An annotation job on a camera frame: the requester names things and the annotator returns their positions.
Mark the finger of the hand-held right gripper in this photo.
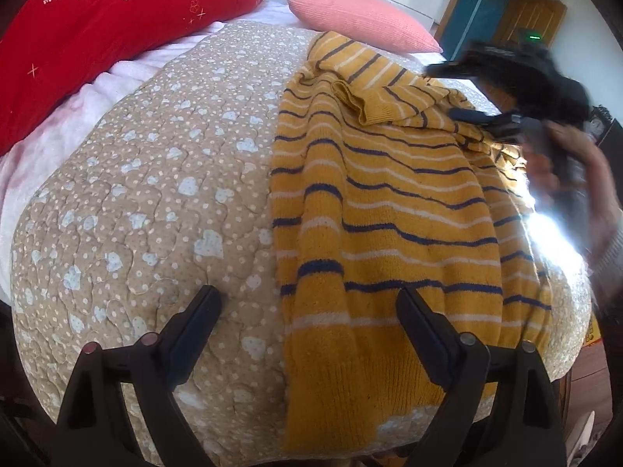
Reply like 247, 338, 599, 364
448, 107, 524, 130

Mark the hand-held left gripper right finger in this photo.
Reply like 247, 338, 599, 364
396, 286, 568, 467

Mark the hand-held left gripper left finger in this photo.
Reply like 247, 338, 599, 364
56, 285, 223, 467

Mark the yellow striped knit sweater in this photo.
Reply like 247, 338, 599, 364
269, 30, 553, 452

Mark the person's right forearm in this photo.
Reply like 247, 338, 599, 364
577, 151, 623, 273

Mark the person's right hand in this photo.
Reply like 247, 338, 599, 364
526, 124, 604, 190

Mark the wooden door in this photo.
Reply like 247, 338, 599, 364
494, 0, 568, 49

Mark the beige heart print quilt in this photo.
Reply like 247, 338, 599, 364
10, 21, 595, 467

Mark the pink ribbed pillow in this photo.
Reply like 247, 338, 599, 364
287, 0, 443, 54

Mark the pink white bed sheet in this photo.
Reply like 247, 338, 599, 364
0, 0, 312, 302

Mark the red floral pillow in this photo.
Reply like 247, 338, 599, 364
0, 0, 270, 156

